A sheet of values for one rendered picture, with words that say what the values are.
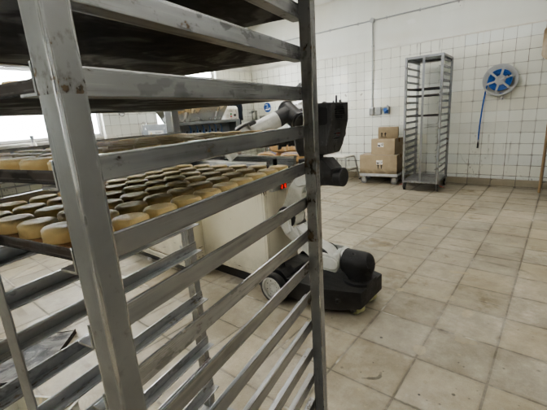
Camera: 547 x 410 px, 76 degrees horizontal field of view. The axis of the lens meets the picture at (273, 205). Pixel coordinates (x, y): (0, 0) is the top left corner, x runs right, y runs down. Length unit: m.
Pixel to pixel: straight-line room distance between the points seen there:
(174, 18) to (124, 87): 0.13
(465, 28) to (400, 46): 0.90
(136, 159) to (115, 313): 0.18
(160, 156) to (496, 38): 5.64
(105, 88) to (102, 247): 0.17
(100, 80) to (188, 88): 0.14
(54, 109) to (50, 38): 0.06
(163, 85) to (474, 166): 5.65
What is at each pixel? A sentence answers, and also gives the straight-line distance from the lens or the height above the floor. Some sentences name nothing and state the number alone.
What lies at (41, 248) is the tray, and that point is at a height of 1.05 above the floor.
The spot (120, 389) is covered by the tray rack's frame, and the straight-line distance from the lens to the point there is 0.47.
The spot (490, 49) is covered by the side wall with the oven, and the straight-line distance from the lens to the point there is 5.92.
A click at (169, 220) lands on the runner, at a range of 0.50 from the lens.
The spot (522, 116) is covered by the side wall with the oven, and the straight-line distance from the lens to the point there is 5.84.
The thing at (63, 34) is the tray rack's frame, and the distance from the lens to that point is 0.39.
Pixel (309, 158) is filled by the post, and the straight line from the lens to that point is 0.88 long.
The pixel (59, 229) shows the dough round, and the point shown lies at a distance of 0.52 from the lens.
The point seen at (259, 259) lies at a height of 0.22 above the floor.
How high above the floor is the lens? 1.18
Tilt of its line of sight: 14 degrees down
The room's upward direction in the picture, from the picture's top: 4 degrees counter-clockwise
